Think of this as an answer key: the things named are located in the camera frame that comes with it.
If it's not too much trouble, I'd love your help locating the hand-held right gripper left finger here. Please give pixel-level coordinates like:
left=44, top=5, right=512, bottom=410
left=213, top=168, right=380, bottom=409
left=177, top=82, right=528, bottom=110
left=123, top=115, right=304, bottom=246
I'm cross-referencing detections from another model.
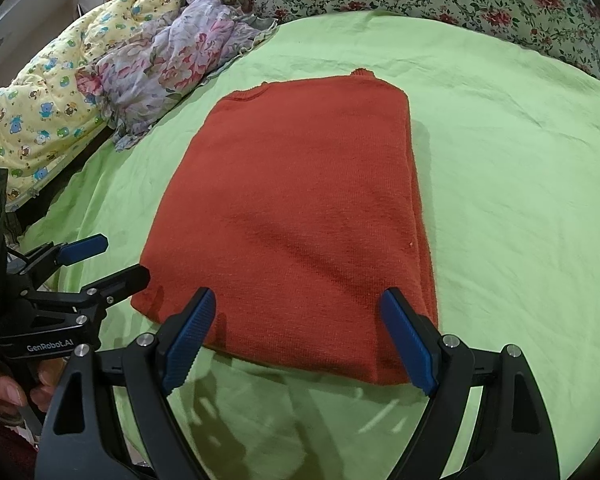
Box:
left=32, top=286, right=217, bottom=480

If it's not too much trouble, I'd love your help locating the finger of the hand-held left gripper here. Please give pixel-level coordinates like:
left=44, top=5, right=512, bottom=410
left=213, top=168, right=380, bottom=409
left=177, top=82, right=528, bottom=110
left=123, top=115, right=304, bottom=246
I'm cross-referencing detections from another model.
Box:
left=27, top=264, right=152, bottom=317
left=7, top=233, right=110, bottom=286

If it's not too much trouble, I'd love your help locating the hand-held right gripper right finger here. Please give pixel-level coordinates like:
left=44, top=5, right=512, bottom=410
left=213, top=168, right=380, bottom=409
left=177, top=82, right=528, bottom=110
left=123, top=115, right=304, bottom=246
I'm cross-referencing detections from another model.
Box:
left=377, top=287, right=561, bottom=480

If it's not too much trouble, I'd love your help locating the orange knit sweater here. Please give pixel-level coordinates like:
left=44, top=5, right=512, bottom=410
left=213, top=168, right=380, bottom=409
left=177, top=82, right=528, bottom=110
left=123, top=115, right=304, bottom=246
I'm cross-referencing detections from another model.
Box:
left=130, top=67, right=440, bottom=386

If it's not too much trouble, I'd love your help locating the person's left forearm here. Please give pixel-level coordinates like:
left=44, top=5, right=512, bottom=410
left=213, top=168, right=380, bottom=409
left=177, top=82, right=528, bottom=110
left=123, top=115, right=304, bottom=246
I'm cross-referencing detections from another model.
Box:
left=0, top=410, right=40, bottom=480

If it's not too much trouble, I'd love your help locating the person's left hand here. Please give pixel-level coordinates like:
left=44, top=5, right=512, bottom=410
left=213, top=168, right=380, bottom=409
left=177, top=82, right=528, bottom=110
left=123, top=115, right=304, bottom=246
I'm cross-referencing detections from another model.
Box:
left=0, top=357, right=57, bottom=417

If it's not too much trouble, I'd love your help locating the yellow cartoon print quilt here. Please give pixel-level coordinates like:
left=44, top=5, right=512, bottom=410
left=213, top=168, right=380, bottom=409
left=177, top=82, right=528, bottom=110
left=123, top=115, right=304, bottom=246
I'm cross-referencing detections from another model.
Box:
left=0, top=0, right=191, bottom=213

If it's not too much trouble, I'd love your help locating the light green bed sheet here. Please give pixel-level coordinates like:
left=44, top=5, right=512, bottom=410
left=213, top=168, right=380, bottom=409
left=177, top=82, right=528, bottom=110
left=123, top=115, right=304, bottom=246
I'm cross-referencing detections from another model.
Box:
left=17, top=10, right=600, bottom=480

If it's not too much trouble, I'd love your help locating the purple floral cloth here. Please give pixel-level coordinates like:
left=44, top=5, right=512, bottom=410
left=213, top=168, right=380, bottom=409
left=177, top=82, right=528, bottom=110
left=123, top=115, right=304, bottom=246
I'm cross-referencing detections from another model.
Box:
left=75, top=0, right=279, bottom=153

